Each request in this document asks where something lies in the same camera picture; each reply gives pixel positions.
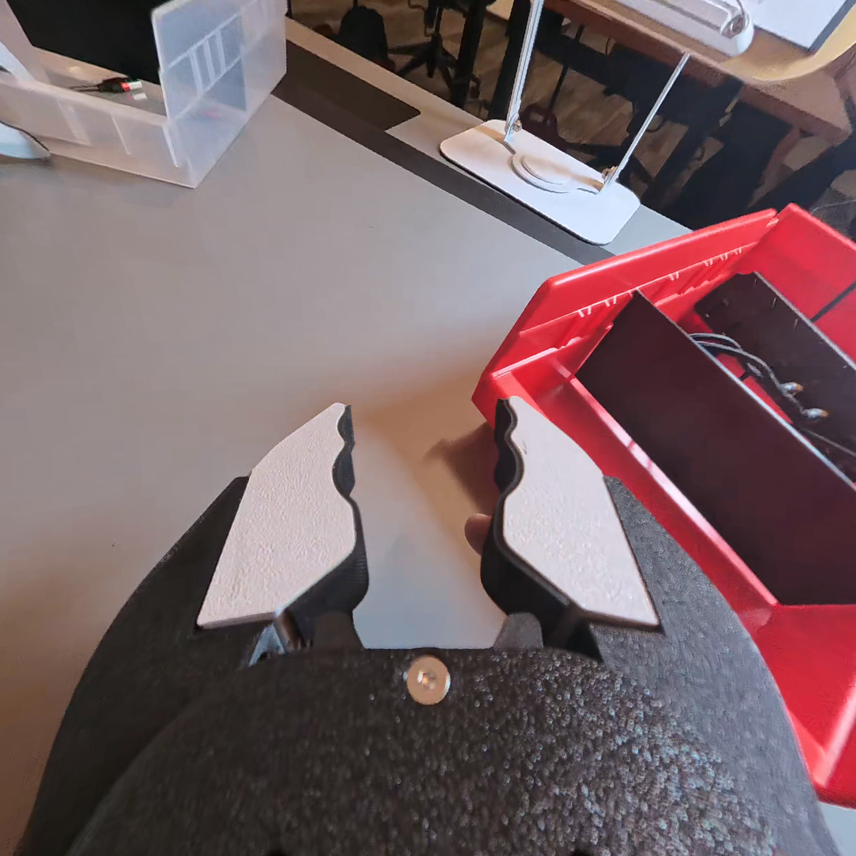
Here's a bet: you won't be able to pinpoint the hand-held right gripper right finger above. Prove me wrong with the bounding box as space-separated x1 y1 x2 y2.
480 396 662 653

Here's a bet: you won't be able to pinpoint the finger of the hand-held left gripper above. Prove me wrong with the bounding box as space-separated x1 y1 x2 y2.
0 122 52 163

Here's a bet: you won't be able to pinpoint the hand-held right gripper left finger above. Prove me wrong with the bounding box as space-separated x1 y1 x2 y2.
196 403 370 650

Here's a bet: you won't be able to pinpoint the clear plastic bin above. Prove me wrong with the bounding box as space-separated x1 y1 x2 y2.
0 0 288 189

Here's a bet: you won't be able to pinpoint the red plastic bin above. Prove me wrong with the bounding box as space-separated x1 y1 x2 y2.
471 204 856 807

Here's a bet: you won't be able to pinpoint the black panel in clear bin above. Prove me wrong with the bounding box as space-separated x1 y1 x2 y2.
7 0 161 86

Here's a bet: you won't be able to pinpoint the black divider panel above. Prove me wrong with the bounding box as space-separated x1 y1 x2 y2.
695 271 856 397
575 291 856 606

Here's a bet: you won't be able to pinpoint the white desk lamp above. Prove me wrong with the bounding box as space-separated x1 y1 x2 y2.
439 0 757 246

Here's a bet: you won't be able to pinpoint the black stand legs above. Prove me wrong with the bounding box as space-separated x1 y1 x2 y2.
337 0 486 108

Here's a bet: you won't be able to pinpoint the wooden table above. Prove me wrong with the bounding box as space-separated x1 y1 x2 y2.
488 0 856 144

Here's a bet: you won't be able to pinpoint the white paper sheet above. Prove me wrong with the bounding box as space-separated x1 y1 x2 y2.
752 0 856 53

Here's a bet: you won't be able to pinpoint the small red green connector cable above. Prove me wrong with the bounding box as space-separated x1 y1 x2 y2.
70 75 147 103

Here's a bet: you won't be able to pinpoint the black cable with metal plugs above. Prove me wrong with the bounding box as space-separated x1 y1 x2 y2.
692 331 856 469

